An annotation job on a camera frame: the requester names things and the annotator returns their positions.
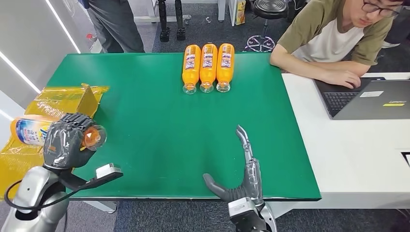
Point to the black device on desk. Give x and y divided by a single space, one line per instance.
407 158

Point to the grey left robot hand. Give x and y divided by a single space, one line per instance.
64 147

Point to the yellow carton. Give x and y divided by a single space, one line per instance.
240 12

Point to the seated person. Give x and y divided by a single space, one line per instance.
323 38

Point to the black round stool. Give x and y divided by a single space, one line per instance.
269 8

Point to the yellow film wrapped cardboard box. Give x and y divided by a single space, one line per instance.
64 99

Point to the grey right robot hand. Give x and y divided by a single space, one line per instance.
253 179

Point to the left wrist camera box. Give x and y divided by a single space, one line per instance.
107 171

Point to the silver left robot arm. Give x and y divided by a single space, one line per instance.
32 189

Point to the black stand leg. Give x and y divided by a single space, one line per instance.
164 19
180 19

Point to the standing person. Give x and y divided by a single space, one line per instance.
118 28

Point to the green table mat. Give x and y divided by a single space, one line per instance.
166 128

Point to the grey laptop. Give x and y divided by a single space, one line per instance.
368 102

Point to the orange bottle with blue label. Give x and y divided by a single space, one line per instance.
32 131
225 72
208 72
191 72

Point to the person's hand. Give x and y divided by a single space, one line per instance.
344 78

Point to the white desk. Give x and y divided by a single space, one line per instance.
352 153

